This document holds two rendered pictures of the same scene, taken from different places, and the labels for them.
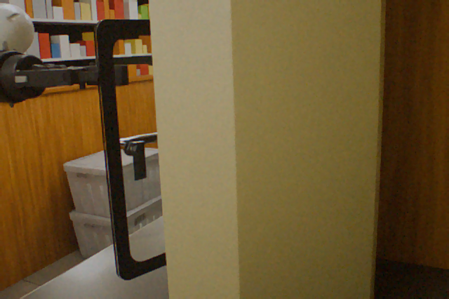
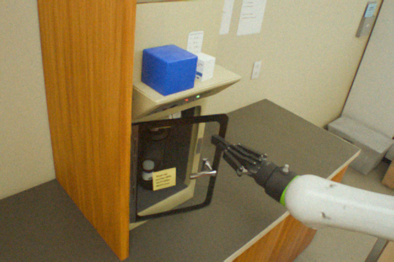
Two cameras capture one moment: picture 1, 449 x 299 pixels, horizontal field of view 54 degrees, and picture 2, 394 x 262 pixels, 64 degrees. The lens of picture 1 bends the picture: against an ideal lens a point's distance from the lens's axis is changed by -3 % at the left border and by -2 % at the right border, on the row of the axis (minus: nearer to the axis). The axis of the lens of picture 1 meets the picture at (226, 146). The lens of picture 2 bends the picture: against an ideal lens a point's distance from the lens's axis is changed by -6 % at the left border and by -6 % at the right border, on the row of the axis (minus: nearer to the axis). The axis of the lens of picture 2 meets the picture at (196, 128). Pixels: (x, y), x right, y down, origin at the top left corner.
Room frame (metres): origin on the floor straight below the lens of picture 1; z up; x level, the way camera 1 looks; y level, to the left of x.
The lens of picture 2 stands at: (1.55, 0.32, 1.88)
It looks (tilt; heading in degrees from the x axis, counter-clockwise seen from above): 31 degrees down; 195
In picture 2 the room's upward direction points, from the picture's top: 9 degrees clockwise
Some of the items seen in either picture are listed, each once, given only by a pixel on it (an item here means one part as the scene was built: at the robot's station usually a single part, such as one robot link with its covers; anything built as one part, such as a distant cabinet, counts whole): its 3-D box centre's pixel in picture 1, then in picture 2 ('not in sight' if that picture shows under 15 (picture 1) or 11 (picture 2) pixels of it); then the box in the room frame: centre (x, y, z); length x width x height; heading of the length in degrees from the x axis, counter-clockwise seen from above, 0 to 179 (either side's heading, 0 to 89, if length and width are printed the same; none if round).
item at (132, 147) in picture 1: (137, 160); not in sight; (0.66, 0.13, 1.18); 0.02 x 0.02 x 0.06; 43
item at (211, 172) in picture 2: not in sight; (201, 171); (0.71, 0.14, 1.20); 0.10 x 0.05 x 0.03; 133
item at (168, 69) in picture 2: not in sight; (168, 69); (0.80, 0.03, 1.56); 0.10 x 0.10 x 0.09; 63
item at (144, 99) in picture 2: not in sight; (187, 95); (0.73, 0.07, 1.46); 0.32 x 0.12 x 0.10; 153
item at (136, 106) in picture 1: (187, 142); (176, 171); (0.74, 0.06, 1.19); 0.30 x 0.01 x 0.40; 133
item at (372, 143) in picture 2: not in sight; (356, 145); (-1.74, 1.19, 0.17); 0.60 x 0.42 x 0.33; 61
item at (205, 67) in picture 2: not in sight; (201, 66); (0.70, 0.08, 1.54); 0.05 x 0.05 x 0.06; 71
